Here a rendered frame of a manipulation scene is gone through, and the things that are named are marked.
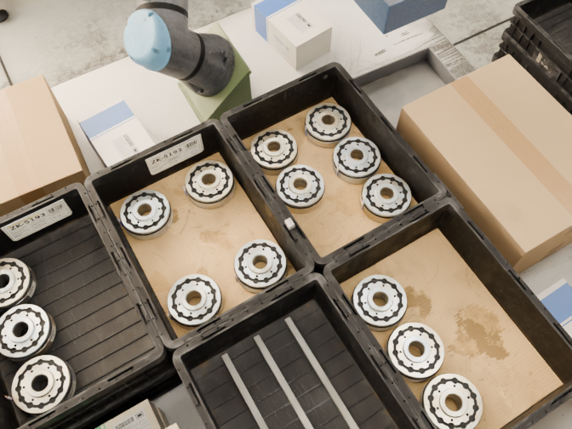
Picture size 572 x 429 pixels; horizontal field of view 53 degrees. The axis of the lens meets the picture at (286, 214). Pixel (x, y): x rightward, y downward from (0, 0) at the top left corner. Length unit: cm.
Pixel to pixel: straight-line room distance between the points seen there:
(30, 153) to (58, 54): 147
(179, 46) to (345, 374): 76
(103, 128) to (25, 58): 143
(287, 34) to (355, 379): 90
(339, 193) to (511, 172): 35
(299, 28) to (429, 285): 77
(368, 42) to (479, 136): 54
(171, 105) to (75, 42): 132
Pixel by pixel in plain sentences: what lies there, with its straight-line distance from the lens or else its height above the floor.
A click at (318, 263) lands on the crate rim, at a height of 93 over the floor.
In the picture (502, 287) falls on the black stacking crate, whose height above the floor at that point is 88.
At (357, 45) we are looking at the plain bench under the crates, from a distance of 167.
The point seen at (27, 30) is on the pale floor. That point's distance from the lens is 296.
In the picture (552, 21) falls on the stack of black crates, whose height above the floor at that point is 49.
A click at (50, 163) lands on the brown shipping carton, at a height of 86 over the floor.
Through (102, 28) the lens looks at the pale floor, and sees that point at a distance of 284.
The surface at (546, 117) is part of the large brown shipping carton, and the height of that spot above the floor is 90.
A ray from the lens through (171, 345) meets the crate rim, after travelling 102.
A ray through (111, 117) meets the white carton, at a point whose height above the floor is 79.
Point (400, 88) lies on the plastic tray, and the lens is 158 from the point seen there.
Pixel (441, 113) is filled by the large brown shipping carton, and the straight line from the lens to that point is 129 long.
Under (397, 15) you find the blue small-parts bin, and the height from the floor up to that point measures 110.
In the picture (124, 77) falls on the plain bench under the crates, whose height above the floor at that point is 70.
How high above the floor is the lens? 189
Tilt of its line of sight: 62 degrees down
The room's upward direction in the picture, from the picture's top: 1 degrees counter-clockwise
